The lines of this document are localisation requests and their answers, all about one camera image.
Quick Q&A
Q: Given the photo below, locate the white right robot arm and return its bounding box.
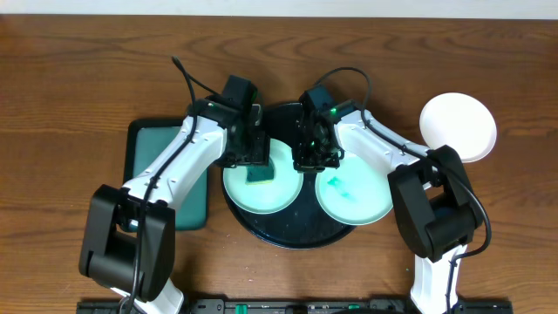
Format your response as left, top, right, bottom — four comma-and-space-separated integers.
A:
293, 107, 492, 313

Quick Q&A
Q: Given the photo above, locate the round black tray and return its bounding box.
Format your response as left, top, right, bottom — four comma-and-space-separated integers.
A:
221, 102, 354, 249

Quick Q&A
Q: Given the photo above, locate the teal rectangular water tray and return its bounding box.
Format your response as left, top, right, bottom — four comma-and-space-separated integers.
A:
123, 118, 208, 231

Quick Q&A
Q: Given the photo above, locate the white plate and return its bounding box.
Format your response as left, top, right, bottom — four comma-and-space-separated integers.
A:
419, 92, 497, 163

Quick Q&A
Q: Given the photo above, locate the green plate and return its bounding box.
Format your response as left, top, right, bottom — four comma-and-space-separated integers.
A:
222, 139, 303, 215
315, 152, 393, 226

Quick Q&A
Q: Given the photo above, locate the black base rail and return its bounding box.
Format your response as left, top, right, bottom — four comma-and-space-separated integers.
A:
75, 296, 514, 314

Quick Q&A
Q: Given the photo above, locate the green yellow sponge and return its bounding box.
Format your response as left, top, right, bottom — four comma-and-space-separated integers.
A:
246, 160, 276, 185

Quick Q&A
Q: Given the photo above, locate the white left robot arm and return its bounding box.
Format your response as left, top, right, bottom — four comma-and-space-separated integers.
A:
78, 99, 269, 313

